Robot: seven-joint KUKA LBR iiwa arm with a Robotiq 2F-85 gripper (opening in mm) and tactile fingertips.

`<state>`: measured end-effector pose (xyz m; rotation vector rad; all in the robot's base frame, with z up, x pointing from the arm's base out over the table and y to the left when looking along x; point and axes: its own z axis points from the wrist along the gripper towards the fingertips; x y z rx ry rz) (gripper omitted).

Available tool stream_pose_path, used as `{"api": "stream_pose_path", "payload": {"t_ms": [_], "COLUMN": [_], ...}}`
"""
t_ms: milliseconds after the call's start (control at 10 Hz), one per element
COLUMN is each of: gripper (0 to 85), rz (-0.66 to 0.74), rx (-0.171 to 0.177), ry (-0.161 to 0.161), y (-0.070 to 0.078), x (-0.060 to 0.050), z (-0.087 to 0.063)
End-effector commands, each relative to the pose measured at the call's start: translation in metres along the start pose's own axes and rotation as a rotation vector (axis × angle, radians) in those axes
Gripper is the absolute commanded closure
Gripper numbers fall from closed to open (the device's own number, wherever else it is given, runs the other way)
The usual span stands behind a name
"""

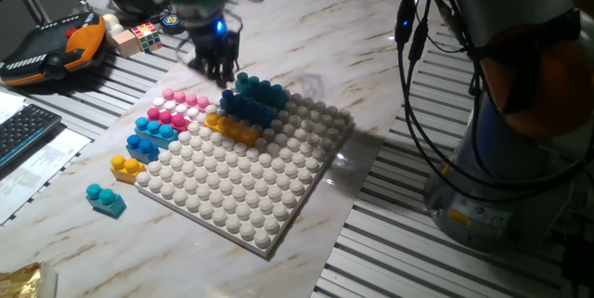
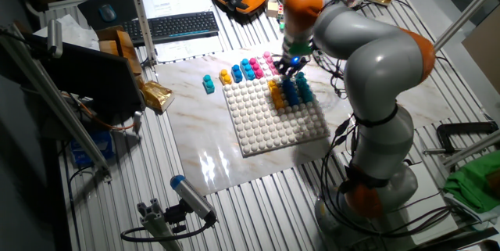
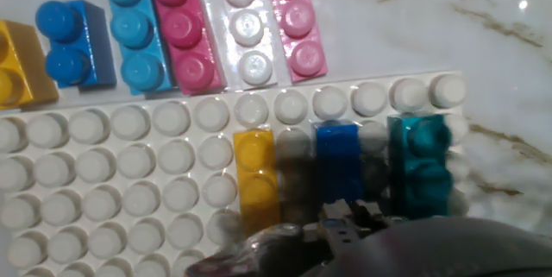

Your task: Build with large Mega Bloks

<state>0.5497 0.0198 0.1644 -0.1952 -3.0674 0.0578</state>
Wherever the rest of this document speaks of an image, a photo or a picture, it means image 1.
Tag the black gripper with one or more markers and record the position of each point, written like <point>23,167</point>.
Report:
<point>211,33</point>

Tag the teal four-stud block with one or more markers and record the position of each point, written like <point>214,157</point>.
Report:
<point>262,90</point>

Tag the dark blue four-stud block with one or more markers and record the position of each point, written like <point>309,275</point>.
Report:
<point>246,107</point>

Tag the yellow four-stud block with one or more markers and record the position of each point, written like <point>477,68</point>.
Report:
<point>231,128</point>

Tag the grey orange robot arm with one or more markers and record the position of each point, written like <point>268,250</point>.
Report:
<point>524,84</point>

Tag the light pink four-stud block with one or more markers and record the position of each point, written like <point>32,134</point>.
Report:
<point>190,99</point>

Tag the white four-stud block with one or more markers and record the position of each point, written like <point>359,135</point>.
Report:
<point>176,107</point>

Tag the round black puck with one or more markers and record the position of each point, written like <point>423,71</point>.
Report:
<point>171,22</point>

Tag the magenta three-stud block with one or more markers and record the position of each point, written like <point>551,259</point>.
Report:
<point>172,120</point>

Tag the Rubik's cube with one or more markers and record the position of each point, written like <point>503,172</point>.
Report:
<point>147,38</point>

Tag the light blue three-stud block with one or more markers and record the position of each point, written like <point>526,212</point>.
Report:
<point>158,133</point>

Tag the plain wooden cube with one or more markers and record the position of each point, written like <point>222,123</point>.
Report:
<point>126,43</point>

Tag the dark blue two-stud block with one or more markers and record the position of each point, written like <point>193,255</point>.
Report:
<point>143,148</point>

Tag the white rounded figurine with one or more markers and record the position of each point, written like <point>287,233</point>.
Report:
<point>111,23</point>

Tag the white studded baseplate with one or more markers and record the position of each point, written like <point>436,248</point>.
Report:
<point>232,186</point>

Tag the yellow two-stud block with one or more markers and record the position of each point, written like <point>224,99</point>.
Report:
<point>126,170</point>

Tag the black orange teach pendant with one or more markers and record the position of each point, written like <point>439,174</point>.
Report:
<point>51,52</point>

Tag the teal two-stud block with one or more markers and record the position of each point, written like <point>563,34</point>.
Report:
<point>107,201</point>

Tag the printed paper sheet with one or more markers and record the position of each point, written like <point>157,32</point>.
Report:
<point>42,168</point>
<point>9,105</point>

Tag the black computer keyboard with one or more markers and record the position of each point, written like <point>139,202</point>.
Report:
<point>23,133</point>

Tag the marble pattern board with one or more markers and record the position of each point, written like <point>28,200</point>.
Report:
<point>93,251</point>

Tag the gold foil bag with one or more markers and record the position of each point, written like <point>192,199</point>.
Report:
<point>23,281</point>

